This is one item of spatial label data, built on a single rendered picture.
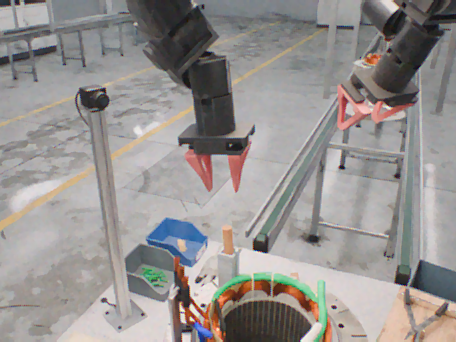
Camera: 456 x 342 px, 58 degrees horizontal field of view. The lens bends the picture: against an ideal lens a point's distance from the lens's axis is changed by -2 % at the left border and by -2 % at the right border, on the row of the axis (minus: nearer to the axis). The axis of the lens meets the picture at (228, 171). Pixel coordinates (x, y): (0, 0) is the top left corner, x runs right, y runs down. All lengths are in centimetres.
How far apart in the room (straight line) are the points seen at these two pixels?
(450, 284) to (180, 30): 74
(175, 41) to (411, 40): 32
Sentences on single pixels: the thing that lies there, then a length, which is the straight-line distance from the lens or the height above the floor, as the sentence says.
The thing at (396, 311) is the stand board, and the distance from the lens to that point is 84.
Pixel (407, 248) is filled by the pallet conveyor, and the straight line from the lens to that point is 157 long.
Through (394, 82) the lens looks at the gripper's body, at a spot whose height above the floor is 146.
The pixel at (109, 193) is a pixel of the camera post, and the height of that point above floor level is 116.
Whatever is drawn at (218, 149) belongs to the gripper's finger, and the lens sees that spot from 60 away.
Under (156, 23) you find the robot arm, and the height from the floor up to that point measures 156.
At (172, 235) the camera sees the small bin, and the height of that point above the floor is 79.
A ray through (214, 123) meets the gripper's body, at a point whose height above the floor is 142.
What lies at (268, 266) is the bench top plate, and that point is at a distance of 135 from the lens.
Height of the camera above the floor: 161
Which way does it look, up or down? 26 degrees down
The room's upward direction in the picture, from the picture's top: straight up
